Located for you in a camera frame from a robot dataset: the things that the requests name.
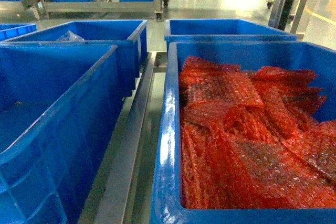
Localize steel flow rack shelving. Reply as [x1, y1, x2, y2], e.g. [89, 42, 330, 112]
[79, 0, 300, 223]

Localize red bubble wrap sheets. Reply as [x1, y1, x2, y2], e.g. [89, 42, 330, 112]
[179, 56, 335, 209]

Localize front left blue bin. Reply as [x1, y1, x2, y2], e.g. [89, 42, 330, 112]
[1, 45, 128, 223]

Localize rear right blue bin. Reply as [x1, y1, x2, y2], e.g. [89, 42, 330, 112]
[164, 19, 298, 46]

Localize blue bin with red wrap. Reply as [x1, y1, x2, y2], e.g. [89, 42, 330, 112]
[150, 42, 335, 223]

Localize rear left blue bin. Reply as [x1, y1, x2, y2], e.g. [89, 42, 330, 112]
[5, 19, 148, 78]

